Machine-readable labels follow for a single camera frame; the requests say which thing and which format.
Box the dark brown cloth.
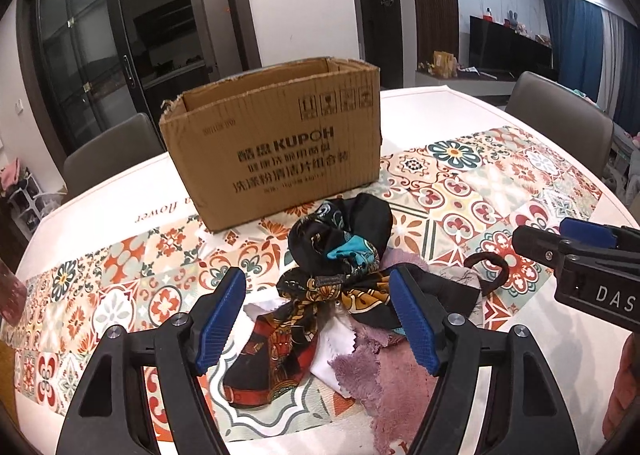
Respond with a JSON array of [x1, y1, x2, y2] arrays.
[[463, 251, 510, 297]]

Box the black patterned silk scarf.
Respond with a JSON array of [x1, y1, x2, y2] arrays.
[[221, 191, 482, 409]]

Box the person's right hand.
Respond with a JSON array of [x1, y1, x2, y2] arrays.
[[602, 335, 639, 440]]

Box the grey chair right side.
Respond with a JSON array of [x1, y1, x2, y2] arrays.
[[506, 71, 614, 178]]

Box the mauve towel cloth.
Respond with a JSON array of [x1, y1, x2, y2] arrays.
[[329, 325, 437, 454]]

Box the pink grey sock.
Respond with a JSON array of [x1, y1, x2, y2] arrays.
[[381, 248, 484, 328]]

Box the glass vase dried flowers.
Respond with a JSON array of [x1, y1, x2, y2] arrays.
[[0, 260, 26, 326]]

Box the white tv cabinet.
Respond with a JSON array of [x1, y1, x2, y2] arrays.
[[416, 70, 516, 97]]

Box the black television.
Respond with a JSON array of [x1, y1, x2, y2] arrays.
[[469, 16, 559, 81]]

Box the blue curtain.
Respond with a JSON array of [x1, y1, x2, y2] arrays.
[[544, 0, 639, 135]]

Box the white shoe rack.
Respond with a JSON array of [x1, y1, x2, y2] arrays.
[[1, 159, 67, 241]]

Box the grey dining chair left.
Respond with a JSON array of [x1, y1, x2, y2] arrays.
[[63, 114, 164, 200]]

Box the brown cardboard box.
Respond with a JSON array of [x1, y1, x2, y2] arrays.
[[160, 57, 382, 232]]

